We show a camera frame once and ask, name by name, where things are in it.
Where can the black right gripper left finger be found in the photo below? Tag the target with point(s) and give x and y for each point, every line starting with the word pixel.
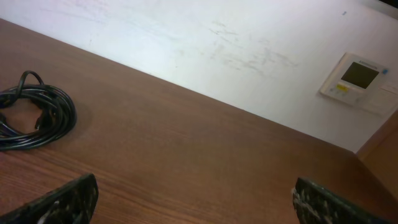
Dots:
pixel 72 203

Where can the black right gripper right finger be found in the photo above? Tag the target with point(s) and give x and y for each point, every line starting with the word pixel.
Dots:
pixel 315 203

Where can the white wall control panel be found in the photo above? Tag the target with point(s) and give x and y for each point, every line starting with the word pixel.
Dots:
pixel 353 79

